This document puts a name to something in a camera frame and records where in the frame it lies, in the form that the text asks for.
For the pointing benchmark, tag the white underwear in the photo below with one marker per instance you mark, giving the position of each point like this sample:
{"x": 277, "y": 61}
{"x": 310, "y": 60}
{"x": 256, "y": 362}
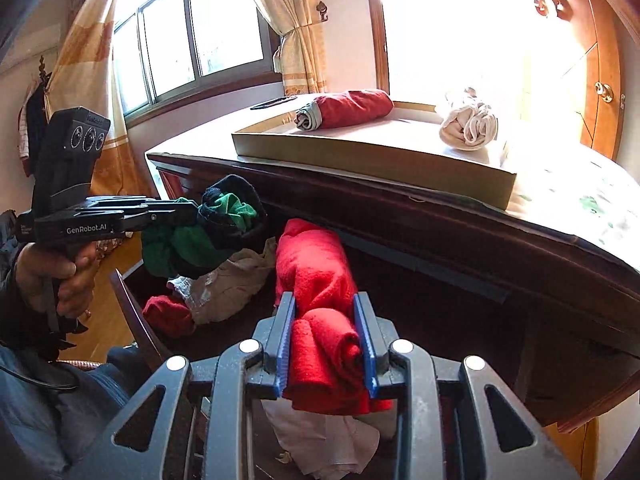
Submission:
{"x": 470, "y": 125}

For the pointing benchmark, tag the coat rack with clothes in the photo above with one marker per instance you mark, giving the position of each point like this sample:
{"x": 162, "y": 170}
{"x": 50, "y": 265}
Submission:
{"x": 32, "y": 120}

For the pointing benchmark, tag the large red underwear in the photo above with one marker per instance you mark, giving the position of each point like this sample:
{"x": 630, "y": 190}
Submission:
{"x": 315, "y": 270}

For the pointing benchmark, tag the small red underwear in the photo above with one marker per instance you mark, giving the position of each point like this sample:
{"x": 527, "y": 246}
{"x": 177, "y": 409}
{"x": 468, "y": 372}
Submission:
{"x": 167, "y": 315}

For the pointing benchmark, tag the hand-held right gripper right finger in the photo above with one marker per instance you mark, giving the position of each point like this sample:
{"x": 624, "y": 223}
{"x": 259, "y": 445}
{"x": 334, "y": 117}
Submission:
{"x": 365, "y": 345}

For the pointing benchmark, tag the green cloud print tablecloth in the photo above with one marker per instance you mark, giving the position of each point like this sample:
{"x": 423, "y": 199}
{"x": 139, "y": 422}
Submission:
{"x": 575, "y": 195}

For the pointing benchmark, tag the beige underwear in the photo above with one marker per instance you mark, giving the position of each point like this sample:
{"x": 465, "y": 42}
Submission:
{"x": 225, "y": 285}

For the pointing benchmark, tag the beige orange window curtain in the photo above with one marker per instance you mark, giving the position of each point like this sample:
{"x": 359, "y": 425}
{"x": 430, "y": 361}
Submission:
{"x": 90, "y": 60}

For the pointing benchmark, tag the green and black underwear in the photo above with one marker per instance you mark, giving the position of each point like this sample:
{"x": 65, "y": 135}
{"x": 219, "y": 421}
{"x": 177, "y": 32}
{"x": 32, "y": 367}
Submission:
{"x": 225, "y": 210}

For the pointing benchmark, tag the dark red grey-trim underwear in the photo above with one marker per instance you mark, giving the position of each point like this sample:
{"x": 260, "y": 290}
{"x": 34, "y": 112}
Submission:
{"x": 355, "y": 107}

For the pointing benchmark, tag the brown wooden door frame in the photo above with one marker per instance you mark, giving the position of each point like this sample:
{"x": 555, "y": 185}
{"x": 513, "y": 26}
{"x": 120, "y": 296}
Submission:
{"x": 377, "y": 35}

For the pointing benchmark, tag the dark framed window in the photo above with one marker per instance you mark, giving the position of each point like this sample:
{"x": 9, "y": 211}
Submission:
{"x": 220, "y": 20}

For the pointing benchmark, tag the wooden drawer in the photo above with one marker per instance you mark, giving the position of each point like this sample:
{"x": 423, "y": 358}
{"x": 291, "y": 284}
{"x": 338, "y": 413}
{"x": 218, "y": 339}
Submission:
{"x": 131, "y": 307}

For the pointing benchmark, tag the brass door knob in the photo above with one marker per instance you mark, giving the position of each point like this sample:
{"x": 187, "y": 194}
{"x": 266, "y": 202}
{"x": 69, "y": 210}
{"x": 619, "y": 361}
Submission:
{"x": 604, "y": 92}

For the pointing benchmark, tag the pale pink underwear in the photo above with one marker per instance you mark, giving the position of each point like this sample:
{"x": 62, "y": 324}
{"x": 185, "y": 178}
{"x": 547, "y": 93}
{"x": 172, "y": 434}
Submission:
{"x": 310, "y": 440}

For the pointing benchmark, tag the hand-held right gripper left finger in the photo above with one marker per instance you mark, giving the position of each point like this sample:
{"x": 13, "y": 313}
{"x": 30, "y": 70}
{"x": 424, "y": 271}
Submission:
{"x": 286, "y": 345}

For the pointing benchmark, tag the beige tied window curtain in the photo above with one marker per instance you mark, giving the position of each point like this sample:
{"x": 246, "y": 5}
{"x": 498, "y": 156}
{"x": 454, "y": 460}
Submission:
{"x": 300, "y": 50}

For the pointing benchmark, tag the dark metal wall hook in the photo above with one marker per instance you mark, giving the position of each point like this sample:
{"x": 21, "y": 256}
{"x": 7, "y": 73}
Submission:
{"x": 322, "y": 11}

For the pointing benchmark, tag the shallow cardboard tray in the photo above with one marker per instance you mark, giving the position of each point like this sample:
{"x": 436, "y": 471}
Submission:
{"x": 375, "y": 140}

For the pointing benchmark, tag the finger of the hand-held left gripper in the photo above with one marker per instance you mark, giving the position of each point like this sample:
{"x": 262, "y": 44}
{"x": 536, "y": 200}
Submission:
{"x": 170, "y": 206}
{"x": 165, "y": 223}

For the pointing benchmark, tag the person's left hand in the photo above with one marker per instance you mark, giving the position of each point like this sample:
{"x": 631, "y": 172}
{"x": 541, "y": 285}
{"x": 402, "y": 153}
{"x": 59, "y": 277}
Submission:
{"x": 75, "y": 285}

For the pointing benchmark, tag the orange wooden door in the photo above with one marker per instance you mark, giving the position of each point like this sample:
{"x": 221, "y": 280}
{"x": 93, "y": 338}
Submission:
{"x": 602, "y": 45}

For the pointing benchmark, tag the person's left forearm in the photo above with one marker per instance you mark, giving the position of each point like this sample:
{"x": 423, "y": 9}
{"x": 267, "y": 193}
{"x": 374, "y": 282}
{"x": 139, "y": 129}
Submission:
{"x": 10, "y": 300}

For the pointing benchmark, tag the person's leg in jeans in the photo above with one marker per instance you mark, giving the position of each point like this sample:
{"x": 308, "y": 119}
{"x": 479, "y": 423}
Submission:
{"x": 50, "y": 410}

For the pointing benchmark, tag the black remote control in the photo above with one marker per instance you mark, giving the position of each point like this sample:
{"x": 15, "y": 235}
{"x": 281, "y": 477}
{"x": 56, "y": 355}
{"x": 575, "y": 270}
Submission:
{"x": 272, "y": 103}

